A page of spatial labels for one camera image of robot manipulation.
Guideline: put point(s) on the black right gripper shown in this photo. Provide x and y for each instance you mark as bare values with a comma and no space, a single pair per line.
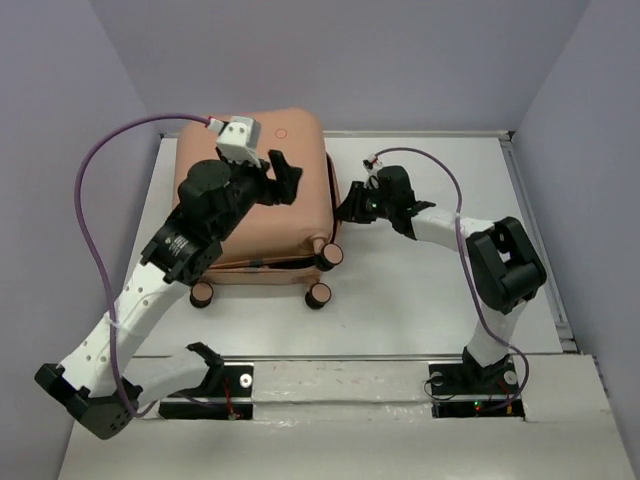
353,208

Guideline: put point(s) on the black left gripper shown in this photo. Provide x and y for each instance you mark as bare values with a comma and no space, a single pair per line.
287,178

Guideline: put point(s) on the pink hard-shell suitcase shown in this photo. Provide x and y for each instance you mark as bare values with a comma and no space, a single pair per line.
281,245

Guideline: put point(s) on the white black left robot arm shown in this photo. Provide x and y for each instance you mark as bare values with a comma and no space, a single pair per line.
90,382

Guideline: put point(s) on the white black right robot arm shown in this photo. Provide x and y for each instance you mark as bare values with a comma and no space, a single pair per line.
501,266

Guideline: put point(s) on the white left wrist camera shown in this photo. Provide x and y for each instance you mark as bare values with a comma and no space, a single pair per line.
238,140

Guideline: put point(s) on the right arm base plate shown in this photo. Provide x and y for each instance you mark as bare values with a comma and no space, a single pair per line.
453,397

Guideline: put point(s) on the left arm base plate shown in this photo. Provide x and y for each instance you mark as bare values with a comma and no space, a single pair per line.
228,400

